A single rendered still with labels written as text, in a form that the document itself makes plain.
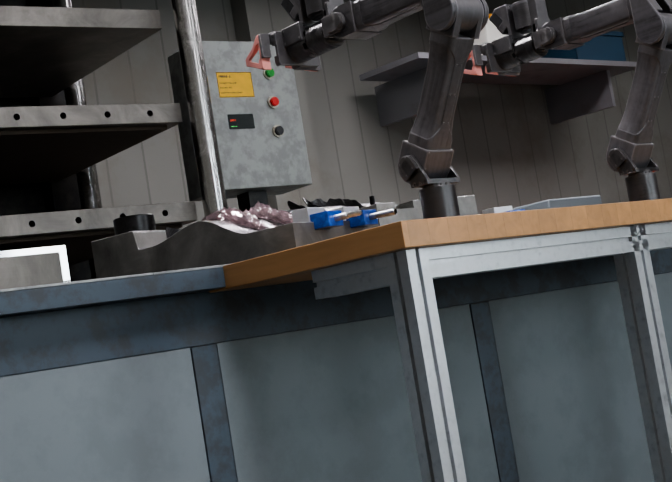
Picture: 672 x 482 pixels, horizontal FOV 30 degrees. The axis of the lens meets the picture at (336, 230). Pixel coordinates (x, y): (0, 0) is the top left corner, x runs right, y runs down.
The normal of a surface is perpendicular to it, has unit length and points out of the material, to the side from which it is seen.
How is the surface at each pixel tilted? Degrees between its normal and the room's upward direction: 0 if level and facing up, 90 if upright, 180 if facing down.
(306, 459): 90
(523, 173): 90
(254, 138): 90
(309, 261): 90
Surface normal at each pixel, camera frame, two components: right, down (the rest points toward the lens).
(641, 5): -0.74, 0.07
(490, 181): 0.65, -0.17
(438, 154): 0.65, 0.34
